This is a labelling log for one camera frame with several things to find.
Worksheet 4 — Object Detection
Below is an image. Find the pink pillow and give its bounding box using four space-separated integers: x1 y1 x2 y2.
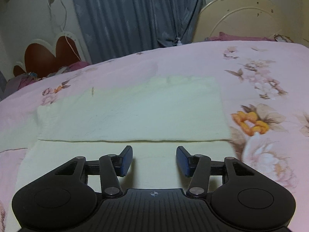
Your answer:
204 32 275 41

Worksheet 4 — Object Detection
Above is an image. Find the pile of mixed clothes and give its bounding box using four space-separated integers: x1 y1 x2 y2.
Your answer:
3 61 90 98

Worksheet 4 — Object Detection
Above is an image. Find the white pump bottle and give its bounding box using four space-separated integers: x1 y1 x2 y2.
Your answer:
176 38 183 46

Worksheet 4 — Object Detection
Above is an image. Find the cream white cloth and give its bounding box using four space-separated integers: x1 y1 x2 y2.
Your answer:
14 75 238 225

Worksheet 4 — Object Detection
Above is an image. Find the blue grey curtain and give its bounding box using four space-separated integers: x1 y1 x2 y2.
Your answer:
73 0 203 63

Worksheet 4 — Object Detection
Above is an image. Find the cream arched headboard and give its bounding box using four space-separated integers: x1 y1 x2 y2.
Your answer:
192 0 296 42

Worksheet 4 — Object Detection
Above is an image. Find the white charger cable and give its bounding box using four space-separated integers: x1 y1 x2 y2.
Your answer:
47 0 83 61

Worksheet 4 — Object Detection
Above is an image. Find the pink floral bed sheet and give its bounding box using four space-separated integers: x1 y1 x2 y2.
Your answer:
1 41 308 231

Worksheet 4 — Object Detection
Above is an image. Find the red heart-shaped headboard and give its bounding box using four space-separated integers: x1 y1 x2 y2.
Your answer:
13 32 85 78

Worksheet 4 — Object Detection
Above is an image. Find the patterned pillow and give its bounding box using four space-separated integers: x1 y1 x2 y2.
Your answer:
274 34 294 43

